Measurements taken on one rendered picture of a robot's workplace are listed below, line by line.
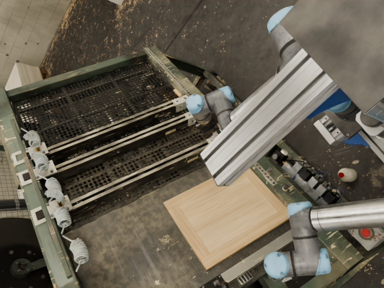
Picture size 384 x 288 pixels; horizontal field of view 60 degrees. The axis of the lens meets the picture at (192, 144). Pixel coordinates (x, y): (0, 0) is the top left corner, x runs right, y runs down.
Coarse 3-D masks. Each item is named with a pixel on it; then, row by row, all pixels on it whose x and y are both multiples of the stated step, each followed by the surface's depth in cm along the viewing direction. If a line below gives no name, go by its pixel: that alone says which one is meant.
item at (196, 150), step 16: (208, 144) 208; (176, 160) 197; (128, 176) 188; (144, 176) 188; (160, 176) 197; (48, 192) 160; (96, 192) 180; (112, 192) 182; (48, 208) 169; (80, 208) 176
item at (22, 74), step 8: (16, 64) 595; (24, 64) 607; (16, 72) 592; (24, 72) 593; (32, 72) 607; (40, 72) 621; (8, 80) 619; (16, 80) 589; (24, 80) 580; (32, 80) 592; (40, 80) 605; (8, 88) 615
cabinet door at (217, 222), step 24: (192, 192) 188; (216, 192) 189; (240, 192) 189; (264, 192) 189; (192, 216) 178; (216, 216) 178; (240, 216) 179; (264, 216) 179; (288, 216) 179; (192, 240) 168; (216, 240) 169; (240, 240) 169; (216, 264) 161
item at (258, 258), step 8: (288, 232) 170; (280, 240) 167; (288, 240) 167; (264, 248) 164; (272, 248) 164; (280, 248) 164; (256, 256) 161; (264, 256) 161; (240, 264) 158; (248, 264) 158; (256, 264) 159; (224, 272) 156; (232, 272) 156; (240, 272) 156; (232, 280) 154
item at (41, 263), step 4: (128, 108) 292; (156, 144) 258; (0, 148) 262; (40, 260) 193; (44, 260) 193; (32, 264) 190; (36, 264) 191; (40, 264) 192; (44, 264) 193; (32, 268) 190; (36, 268) 191
